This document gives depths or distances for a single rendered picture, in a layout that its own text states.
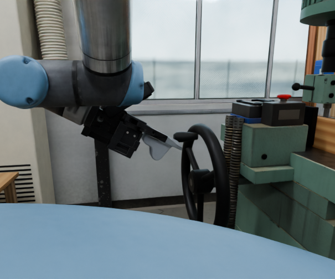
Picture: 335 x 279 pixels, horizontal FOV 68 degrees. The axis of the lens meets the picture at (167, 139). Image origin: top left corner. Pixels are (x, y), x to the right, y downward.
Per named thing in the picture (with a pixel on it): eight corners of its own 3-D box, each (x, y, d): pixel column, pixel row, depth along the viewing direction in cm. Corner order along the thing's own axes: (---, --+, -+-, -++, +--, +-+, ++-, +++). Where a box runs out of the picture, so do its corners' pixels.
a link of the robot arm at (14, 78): (68, 52, 36) (79, 64, 46) (-21, 50, 33) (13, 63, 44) (72, 108, 37) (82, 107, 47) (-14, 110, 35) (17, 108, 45)
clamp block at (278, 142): (222, 150, 68) (223, 117, 66) (266, 147, 71) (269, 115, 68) (251, 169, 54) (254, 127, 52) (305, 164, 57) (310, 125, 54)
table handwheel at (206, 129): (212, 275, 51) (176, 210, 78) (298, 260, 55) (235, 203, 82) (216, 134, 45) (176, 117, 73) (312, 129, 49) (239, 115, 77)
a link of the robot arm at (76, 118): (82, 86, 55) (76, 82, 47) (101, 96, 56) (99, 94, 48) (66, 116, 55) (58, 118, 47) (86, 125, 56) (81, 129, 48)
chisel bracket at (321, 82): (300, 107, 67) (304, 74, 65) (344, 106, 70) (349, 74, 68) (322, 110, 60) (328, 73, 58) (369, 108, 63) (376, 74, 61)
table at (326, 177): (195, 140, 90) (195, 124, 89) (270, 136, 97) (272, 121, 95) (342, 251, 33) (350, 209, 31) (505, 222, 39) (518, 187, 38)
